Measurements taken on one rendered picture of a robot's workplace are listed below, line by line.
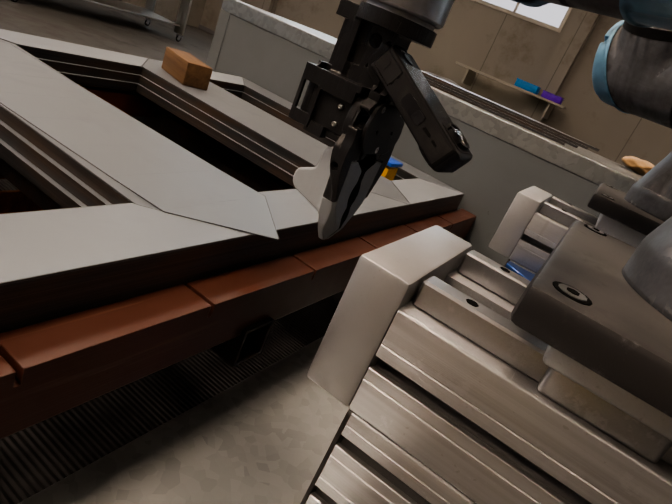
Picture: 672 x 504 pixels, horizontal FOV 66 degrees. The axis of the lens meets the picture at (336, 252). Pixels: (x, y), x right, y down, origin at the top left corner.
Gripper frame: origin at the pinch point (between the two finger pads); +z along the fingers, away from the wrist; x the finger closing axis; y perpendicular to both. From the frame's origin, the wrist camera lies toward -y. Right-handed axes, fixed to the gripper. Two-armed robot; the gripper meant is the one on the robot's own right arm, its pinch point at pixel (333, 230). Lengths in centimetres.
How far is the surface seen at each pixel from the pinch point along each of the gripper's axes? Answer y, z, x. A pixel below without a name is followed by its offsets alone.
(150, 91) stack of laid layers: 68, 9, -35
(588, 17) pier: 140, -154, -792
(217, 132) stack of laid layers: 48, 9, -35
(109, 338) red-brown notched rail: 4.8, 9.6, 19.7
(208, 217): 13.4, 5.5, 2.3
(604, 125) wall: 51, -35, -815
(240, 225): 11.0, 5.5, -0.3
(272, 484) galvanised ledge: -7.7, 24.2, 6.4
